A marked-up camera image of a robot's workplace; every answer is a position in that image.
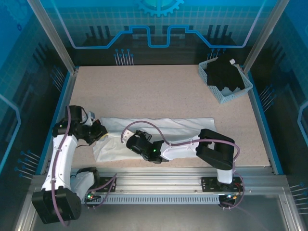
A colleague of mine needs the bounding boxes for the white t-shirt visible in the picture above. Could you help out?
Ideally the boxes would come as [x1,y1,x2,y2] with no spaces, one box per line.
[92,116,216,163]

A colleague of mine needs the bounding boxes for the light blue plastic basket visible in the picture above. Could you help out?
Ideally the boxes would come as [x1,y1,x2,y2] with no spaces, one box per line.
[198,60,254,104]

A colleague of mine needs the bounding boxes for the small connector with lights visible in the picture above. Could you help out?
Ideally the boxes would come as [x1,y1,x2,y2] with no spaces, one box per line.
[220,193,238,204]
[84,192,102,203]

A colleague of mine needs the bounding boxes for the black garment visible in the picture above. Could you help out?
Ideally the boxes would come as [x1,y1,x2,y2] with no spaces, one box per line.
[206,53,245,92]

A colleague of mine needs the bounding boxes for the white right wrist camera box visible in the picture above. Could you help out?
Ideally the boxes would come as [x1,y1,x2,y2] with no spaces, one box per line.
[120,128,133,144]

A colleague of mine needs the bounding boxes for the aluminium table side rail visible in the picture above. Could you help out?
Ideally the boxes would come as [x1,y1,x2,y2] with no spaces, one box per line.
[242,67,277,175]
[39,68,79,175]

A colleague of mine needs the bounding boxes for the aluminium mounting rail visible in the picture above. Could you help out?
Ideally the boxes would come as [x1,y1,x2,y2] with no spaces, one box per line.
[45,167,275,193]

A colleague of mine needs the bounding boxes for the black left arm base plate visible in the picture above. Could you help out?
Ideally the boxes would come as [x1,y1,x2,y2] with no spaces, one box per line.
[92,177,117,193]

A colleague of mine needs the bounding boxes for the slotted grey cable duct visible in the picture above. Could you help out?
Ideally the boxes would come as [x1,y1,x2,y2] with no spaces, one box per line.
[80,194,221,205]

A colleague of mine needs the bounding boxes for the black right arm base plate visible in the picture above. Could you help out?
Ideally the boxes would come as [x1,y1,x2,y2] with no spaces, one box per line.
[201,175,245,193]

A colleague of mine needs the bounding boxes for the aluminium frame post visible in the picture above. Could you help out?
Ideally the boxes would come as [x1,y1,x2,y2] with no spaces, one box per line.
[26,0,79,75]
[242,0,289,75]

